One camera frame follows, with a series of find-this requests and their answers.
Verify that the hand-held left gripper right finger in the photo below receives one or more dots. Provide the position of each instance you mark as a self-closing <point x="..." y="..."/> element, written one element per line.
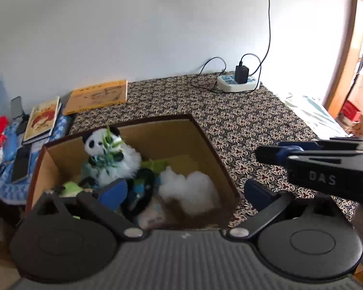
<point x="257" y="191"/>

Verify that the white power strip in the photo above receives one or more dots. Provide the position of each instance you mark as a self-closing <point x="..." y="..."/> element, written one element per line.
<point x="227" y="85"/>

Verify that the illustrated picture book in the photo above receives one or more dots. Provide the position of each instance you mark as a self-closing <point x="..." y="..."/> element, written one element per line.
<point x="42" y="119"/>

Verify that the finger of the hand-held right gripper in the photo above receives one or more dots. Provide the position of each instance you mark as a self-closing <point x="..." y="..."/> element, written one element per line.
<point x="320" y="169"/>
<point x="351" y="144"/>

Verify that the light green bed sheet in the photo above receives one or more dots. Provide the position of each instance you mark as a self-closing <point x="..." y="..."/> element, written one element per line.
<point x="314" y="111"/>

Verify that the red box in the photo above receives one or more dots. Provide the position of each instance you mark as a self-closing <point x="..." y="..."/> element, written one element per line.
<point x="351" y="110"/>

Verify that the grey phone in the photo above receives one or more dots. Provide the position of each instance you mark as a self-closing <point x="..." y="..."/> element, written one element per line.
<point x="16" y="107"/>

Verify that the blue patterned cloth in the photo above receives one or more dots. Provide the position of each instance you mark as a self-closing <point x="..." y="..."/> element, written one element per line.
<point x="59" y="127"/>

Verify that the panda plush toy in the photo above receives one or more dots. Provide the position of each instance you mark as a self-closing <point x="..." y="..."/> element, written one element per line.
<point x="127" y="160"/>

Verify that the brown cardboard box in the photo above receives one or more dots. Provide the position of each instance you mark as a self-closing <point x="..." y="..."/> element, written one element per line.
<point x="175" y="139"/>

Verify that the white and green plush toy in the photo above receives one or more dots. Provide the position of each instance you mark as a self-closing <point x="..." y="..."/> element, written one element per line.
<point x="196" y="190"/>

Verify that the black round soft item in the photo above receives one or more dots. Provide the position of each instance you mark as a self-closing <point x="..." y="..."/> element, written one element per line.
<point x="145" y="176"/>

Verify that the yellow book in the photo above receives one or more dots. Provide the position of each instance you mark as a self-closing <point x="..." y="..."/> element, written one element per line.
<point x="93" y="96"/>

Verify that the wooden door frame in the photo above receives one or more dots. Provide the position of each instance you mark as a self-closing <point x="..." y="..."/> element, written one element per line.
<point x="348" y="51"/>

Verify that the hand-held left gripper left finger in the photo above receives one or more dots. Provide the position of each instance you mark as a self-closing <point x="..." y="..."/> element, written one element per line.
<point x="115" y="191"/>

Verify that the brown floral blanket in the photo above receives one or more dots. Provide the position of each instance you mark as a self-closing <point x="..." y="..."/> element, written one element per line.
<point x="230" y="120"/>

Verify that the black charger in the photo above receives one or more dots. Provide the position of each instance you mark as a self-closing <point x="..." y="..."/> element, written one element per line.
<point x="242" y="74"/>

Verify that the pale pink soft item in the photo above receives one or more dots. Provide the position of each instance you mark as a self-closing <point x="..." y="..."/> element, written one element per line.
<point x="152" y="216"/>

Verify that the black phone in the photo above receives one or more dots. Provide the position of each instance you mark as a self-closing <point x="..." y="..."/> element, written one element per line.
<point x="20" y="164"/>

